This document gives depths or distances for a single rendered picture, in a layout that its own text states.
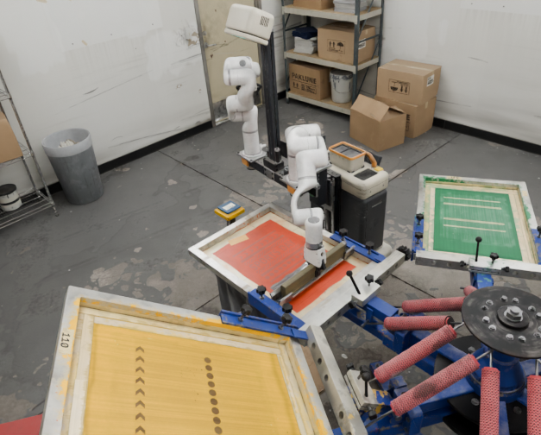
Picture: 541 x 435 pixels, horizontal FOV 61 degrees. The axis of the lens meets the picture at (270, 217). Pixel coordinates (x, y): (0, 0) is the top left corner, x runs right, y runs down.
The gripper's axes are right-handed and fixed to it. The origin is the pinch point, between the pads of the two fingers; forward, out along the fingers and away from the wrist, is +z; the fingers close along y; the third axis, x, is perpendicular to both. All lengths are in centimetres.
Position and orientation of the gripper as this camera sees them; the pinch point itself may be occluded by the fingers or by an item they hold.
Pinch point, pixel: (314, 270)
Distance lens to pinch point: 215.8
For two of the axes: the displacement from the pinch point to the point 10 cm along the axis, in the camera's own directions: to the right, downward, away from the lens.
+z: 0.7, 8.2, 5.6
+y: -6.8, -3.7, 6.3
